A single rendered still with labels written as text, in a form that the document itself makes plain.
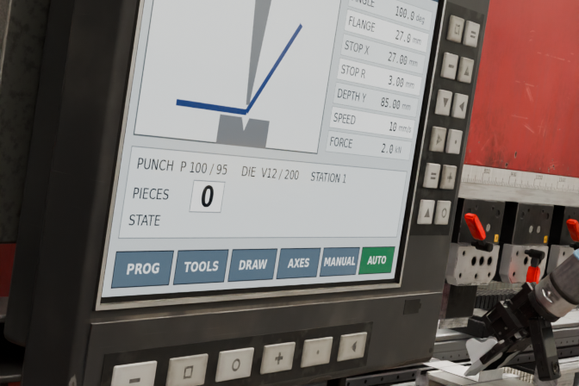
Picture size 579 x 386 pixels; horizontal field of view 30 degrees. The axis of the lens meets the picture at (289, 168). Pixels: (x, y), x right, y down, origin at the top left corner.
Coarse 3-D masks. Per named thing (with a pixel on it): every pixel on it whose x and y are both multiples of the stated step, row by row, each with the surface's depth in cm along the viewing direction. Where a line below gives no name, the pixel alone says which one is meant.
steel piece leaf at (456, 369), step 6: (450, 366) 212; (456, 366) 213; (462, 366) 214; (450, 372) 207; (456, 372) 208; (462, 372) 209; (480, 372) 203; (486, 372) 204; (492, 372) 206; (498, 372) 208; (468, 378) 204; (474, 378) 205; (480, 378) 203; (486, 378) 205; (492, 378) 206; (498, 378) 208
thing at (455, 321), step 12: (444, 288) 207; (456, 288) 208; (468, 288) 212; (444, 300) 207; (456, 300) 209; (468, 300) 212; (444, 312) 207; (456, 312) 210; (468, 312) 213; (444, 324) 209; (456, 324) 212
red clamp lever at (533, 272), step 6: (528, 252) 218; (534, 252) 217; (540, 252) 216; (534, 258) 217; (540, 258) 216; (534, 264) 217; (528, 270) 218; (534, 270) 217; (528, 276) 218; (534, 276) 217
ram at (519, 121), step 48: (528, 0) 206; (576, 0) 220; (528, 48) 209; (576, 48) 224; (480, 96) 199; (528, 96) 212; (576, 96) 227; (480, 144) 201; (528, 144) 215; (576, 144) 230; (480, 192) 204; (528, 192) 218
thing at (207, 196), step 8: (200, 184) 70; (208, 184) 71; (216, 184) 72; (224, 184) 72; (192, 192) 70; (200, 192) 70; (208, 192) 71; (216, 192) 72; (192, 200) 70; (200, 200) 70; (208, 200) 71; (216, 200) 72; (192, 208) 70; (200, 208) 71; (208, 208) 71; (216, 208) 72
